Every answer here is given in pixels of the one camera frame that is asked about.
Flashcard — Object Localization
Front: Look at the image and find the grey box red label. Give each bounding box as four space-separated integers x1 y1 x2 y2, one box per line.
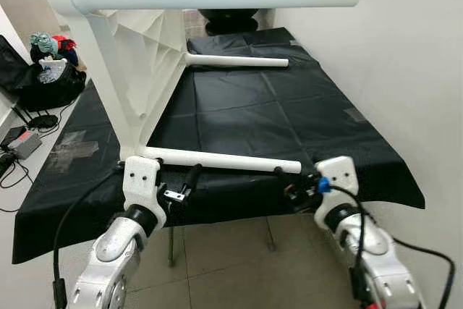
6 130 43 159

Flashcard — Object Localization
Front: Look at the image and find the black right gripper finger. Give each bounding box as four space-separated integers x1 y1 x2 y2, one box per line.
273 165 300 196

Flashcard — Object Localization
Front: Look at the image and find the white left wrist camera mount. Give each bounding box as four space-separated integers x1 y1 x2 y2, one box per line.
122 156 169 227

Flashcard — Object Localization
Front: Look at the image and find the black open suitcase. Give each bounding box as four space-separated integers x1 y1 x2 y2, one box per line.
0 34 88 113

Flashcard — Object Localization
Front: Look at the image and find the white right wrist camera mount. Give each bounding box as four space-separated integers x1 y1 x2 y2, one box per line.
313 156 361 227

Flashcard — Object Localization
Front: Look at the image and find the black tablecloth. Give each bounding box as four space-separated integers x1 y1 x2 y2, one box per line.
11 27 426 265

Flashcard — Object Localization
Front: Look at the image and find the black router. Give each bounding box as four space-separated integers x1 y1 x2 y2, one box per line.
27 112 60 130

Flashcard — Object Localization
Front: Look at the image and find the black floor cable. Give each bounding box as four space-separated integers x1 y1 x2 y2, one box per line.
0 161 33 212

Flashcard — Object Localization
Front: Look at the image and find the black round stool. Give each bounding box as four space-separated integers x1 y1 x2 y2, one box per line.
205 18 260 35

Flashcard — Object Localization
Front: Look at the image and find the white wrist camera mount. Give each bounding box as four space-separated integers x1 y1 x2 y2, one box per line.
313 156 361 227
122 156 169 227

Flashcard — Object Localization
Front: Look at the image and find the small grey tape patch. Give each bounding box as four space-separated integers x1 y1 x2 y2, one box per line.
344 108 367 124

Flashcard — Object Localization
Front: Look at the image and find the flat black adapter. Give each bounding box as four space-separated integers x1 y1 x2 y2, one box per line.
0 127 26 147

